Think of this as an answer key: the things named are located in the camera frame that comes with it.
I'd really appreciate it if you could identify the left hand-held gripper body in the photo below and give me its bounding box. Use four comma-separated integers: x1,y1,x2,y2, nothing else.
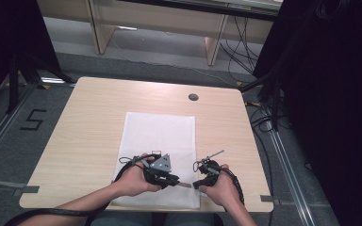
131,151,180,190

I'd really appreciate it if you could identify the metal floor rail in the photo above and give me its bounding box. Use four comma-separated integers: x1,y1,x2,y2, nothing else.
0,84,41,169
263,109,317,226

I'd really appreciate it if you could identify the black metal stand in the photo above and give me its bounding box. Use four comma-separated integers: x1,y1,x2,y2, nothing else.
239,70,286,133
5,51,76,115

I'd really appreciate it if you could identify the bundle of black cables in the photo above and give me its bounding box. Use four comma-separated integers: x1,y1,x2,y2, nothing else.
219,15,267,78

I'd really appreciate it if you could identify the black curtain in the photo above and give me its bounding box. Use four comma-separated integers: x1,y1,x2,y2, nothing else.
0,0,62,106
253,0,362,226

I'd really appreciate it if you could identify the light wooden desk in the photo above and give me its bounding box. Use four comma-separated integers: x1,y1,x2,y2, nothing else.
37,0,285,67

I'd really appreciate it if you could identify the white mesh bag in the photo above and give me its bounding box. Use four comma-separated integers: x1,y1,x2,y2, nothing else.
111,111,201,210

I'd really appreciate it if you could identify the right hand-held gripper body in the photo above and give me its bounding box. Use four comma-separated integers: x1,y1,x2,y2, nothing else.
193,149,226,186

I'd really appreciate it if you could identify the person's left hand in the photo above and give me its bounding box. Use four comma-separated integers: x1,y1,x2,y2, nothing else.
114,153,163,198

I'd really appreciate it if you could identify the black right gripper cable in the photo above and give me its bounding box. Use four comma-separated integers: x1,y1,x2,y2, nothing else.
220,168,246,206

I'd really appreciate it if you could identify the person's right hand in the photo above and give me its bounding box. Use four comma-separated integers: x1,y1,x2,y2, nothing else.
199,163,243,209

